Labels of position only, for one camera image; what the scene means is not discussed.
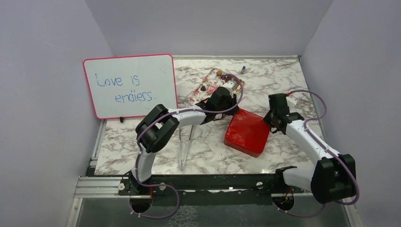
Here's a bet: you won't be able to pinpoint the red tin lid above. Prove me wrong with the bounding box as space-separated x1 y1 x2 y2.
224 109 271 157

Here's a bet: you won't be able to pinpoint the metal serving tongs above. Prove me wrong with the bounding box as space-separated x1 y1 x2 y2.
178 125 195 171

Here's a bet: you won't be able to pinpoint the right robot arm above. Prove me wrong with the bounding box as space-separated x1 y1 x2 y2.
263 93 360 205

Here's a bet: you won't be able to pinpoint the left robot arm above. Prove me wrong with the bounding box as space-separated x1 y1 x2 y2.
130 84 239 194

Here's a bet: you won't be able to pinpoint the floral rectangular tray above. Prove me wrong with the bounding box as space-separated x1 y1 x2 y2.
188 68 232 105

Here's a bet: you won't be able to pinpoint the pink framed whiteboard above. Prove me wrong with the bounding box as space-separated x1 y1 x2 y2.
83 53 178 119

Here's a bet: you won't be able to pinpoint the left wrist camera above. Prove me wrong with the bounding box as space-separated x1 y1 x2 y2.
222 80 239 94

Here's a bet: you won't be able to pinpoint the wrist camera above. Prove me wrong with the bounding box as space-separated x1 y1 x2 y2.
222 80 239 94
286 96 297 111

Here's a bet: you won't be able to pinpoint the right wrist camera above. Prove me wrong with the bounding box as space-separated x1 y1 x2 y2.
286 96 297 111

